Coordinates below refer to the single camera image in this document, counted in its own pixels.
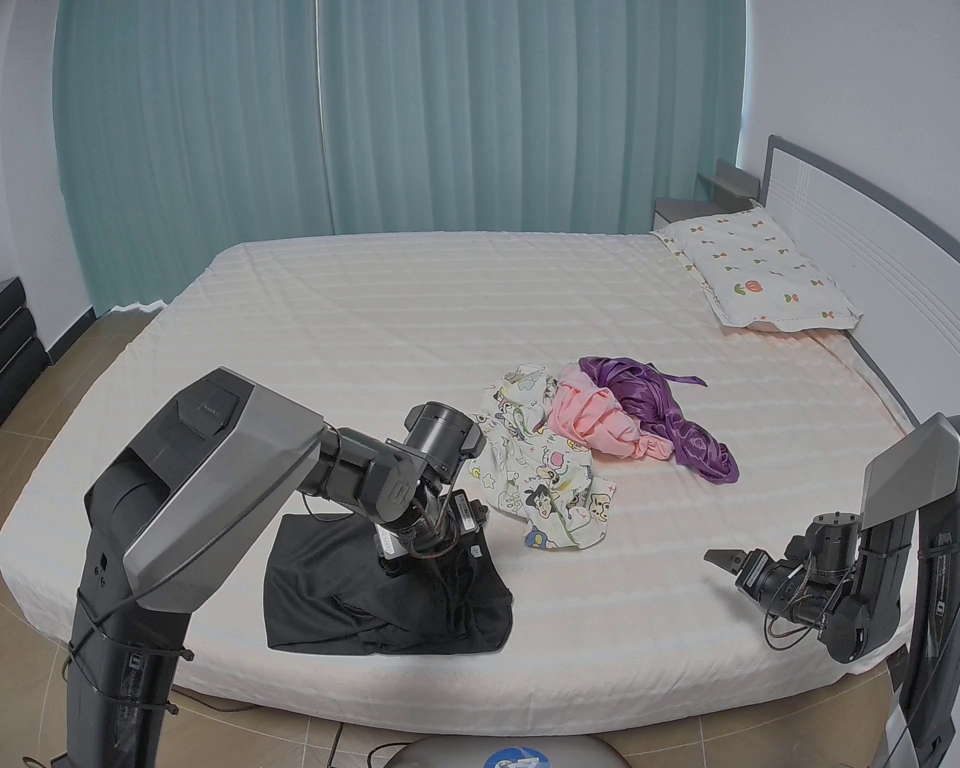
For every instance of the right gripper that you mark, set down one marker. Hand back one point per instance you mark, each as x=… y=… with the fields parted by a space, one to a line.
x=761 y=576

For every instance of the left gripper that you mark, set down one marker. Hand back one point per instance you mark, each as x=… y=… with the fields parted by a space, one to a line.
x=435 y=536

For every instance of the black polo shirt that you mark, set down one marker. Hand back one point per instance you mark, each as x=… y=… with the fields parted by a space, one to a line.
x=337 y=592

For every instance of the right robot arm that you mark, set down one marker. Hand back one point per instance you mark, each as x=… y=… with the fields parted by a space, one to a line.
x=900 y=480

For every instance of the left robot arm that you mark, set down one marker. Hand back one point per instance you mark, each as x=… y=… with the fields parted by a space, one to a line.
x=210 y=465

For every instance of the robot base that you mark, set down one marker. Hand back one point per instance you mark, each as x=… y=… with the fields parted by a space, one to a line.
x=502 y=756

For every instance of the bed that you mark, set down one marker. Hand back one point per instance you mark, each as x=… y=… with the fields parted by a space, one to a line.
x=375 y=315

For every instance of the white printed garment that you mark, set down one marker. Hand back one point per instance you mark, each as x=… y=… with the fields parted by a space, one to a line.
x=547 y=487

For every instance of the purple garment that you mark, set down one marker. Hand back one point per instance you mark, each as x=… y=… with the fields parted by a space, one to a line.
x=652 y=397

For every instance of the pink garment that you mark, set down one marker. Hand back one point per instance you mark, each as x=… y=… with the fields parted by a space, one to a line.
x=592 y=420

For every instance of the white printed pillow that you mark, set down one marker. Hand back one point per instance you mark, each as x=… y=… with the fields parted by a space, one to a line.
x=757 y=270

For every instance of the grey bedside table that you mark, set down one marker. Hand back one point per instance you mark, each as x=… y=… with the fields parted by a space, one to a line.
x=705 y=206

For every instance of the blue-green curtain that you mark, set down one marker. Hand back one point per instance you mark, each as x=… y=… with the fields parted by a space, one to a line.
x=525 y=112
x=195 y=150

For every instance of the black chest of drawers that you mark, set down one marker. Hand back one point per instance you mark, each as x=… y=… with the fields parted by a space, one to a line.
x=19 y=345

